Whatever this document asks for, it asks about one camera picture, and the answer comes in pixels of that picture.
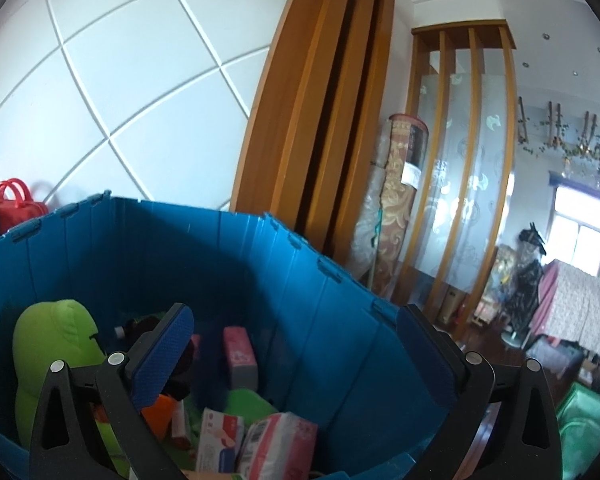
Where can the green plush toy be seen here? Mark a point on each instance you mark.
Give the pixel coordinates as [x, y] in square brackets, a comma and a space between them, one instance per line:
[50, 340]

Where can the window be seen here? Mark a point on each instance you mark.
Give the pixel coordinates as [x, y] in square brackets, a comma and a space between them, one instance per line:
[580, 230]

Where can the rolled patterned carpet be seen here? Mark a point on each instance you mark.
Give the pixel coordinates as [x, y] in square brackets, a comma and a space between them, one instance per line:
[397, 200]

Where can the pink tissue pack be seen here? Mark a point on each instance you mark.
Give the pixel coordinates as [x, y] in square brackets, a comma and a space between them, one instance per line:
[280, 445]

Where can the green storage bin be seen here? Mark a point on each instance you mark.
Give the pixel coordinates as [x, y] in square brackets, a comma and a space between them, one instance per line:
[587, 425]

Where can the dark plush toy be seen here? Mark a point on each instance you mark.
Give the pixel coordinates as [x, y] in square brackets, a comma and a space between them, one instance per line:
[140, 327]

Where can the wooden slatted partition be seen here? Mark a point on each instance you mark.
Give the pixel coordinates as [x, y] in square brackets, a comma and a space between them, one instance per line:
[300, 110]

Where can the pink box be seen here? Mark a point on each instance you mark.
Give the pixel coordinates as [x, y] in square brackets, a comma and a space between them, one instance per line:
[237, 355]

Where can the white red packet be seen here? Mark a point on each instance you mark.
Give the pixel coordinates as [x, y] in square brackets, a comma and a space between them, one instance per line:
[217, 435]

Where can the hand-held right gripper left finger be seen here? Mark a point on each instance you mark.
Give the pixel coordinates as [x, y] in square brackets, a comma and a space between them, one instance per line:
[162, 355]

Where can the orange toy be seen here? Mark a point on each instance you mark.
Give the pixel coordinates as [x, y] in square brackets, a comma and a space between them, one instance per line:
[160, 417]

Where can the red handbag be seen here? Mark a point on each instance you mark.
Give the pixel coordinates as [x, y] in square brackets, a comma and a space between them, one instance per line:
[25, 212]

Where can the black hanging clothes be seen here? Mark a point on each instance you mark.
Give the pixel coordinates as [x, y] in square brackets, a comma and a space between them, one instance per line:
[527, 275]

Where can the wooden frosted glass partition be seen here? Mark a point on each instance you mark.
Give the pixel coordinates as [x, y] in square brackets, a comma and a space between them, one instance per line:
[480, 160]

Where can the hanging vine decoration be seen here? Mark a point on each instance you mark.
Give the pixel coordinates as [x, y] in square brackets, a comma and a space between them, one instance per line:
[575, 145]

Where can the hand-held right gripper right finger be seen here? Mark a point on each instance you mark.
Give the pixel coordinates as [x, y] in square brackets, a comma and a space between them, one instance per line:
[425, 360]

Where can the floral printed cloth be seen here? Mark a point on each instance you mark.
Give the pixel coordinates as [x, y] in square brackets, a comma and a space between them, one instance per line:
[580, 300]

